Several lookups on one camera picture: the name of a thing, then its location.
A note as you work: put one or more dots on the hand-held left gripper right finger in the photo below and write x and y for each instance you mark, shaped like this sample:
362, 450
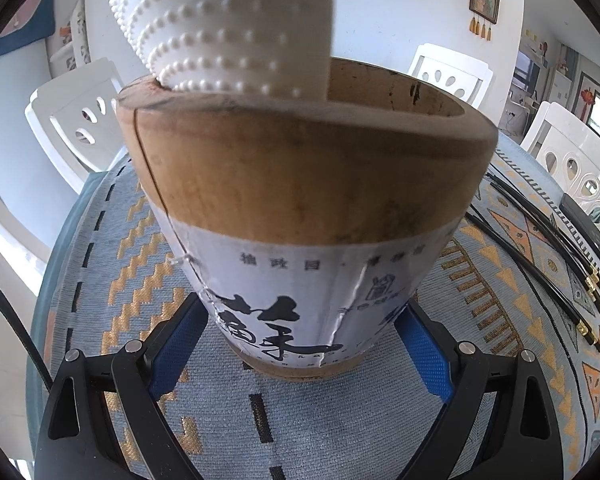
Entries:
422, 355

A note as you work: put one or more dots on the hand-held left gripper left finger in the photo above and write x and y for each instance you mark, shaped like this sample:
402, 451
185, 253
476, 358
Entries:
177, 355

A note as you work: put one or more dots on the black chopstick gold band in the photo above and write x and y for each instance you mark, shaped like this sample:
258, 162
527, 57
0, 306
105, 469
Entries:
594, 280
587, 335
598, 305

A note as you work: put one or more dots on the wooden utensil holder white label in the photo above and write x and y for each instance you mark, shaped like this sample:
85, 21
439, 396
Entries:
300, 185

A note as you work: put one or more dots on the white dotted rice paddle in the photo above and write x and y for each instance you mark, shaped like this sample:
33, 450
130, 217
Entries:
220, 25

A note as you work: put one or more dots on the patterned blue orange tablecloth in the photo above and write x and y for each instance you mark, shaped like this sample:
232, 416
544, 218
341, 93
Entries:
330, 420

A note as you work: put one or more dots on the black smartphone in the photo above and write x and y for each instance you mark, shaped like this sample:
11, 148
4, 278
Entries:
587, 225

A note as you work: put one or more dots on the white refrigerator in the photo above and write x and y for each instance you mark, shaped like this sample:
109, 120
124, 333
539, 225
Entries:
10, 110

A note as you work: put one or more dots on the television screen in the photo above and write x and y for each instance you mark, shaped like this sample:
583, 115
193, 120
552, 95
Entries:
525, 72

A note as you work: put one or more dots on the white decorated shelf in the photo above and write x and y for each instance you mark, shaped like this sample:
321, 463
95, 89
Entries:
77, 35

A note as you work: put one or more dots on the small framed picture with tassels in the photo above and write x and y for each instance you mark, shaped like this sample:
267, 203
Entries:
484, 0

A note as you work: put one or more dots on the blue fabric cover pink patch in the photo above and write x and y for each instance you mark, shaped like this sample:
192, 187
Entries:
15, 20

